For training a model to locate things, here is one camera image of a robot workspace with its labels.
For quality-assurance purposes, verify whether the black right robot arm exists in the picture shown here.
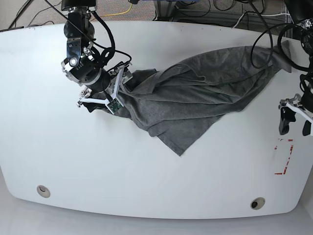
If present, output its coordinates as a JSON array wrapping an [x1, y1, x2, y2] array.
[[61, 0, 132, 114]]

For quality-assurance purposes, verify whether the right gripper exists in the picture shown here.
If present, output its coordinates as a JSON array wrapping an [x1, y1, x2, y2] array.
[[77, 65, 134, 113]]

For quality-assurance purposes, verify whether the left table grommet hole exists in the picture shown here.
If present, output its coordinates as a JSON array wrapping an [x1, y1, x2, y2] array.
[[37, 185, 51, 198]]

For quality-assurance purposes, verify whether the black floor cables left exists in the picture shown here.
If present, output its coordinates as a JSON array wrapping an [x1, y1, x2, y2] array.
[[8, 0, 62, 29]]

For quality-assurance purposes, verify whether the aluminium frame post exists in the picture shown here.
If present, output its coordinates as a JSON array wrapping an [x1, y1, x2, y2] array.
[[154, 0, 178, 21]]

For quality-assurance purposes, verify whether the red tape marking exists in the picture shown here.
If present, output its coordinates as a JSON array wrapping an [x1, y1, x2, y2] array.
[[271, 139, 295, 175]]

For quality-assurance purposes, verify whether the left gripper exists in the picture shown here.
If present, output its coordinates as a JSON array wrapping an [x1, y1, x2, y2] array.
[[278, 94, 313, 136]]

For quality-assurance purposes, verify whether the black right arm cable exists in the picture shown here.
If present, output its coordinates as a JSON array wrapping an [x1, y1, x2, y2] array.
[[45, 0, 134, 71]]

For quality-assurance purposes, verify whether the grey t-shirt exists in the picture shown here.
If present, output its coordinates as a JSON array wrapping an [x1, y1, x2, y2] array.
[[84, 40, 293, 157]]

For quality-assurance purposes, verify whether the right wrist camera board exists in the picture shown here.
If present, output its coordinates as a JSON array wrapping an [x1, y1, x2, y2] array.
[[106, 98, 124, 115]]

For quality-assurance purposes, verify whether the white cable on floor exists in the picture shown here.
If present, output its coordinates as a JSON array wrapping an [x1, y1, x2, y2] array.
[[231, 11, 291, 29]]

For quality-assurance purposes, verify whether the right table grommet hole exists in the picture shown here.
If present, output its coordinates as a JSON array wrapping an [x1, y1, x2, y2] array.
[[250, 197, 266, 210]]

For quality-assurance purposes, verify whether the table grommet hole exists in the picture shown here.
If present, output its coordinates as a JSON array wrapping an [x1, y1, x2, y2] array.
[[250, 197, 266, 210], [37, 185, 51, 198]]

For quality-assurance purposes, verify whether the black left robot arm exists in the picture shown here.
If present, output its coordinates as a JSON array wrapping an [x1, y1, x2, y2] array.
[[277, 0, 313, 136]]

